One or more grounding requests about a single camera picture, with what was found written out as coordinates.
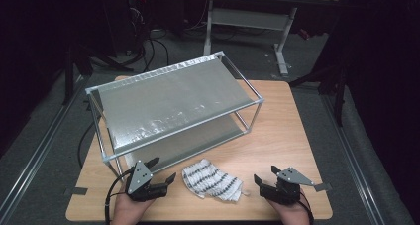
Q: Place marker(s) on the grey tape piece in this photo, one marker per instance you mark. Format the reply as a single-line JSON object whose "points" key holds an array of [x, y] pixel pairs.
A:
{"points": [[76, 191], [323, 187]]}

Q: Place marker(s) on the white-legged desk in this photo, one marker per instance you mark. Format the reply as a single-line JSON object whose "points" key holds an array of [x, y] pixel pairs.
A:
{"points": [[251, 18]]}

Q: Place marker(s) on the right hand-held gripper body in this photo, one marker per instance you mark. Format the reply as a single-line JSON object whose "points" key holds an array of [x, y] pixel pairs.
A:
{"points": [[290, 178]]}

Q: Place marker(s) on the black computer tower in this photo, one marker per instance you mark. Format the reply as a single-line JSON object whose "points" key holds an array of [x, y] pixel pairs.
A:
{"points": [[137, 20]]}

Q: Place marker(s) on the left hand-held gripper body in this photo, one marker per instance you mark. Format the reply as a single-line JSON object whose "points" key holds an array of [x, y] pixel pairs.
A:
{"points": [[140, 177]]}

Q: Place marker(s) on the silver two-tier shelf rack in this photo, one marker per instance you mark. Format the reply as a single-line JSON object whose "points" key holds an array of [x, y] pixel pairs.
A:
{"points": [[171, 99]]}

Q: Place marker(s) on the white grey-striped cloth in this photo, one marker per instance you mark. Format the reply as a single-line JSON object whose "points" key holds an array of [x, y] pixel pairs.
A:
{"points": [[211, 182]]}

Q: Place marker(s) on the black metal stand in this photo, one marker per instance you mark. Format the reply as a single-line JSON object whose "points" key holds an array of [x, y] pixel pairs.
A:
{"points": [[68, 76], [340, 96]]}

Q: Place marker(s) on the person's right hand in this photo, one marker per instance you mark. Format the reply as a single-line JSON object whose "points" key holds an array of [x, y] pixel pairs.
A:
{"points": [[292, 215]]}

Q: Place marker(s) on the person's left hand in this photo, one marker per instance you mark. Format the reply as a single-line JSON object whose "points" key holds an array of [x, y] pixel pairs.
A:
{"points": [[127, 211]]}

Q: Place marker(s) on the small red object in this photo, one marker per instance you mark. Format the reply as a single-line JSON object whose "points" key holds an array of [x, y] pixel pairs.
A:
{"points": [[304, 34]]}

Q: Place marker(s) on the aluminium floor rail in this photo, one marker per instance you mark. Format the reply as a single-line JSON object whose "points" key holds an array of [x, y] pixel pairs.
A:
{"points": [[39, 155], [353, 159]]}

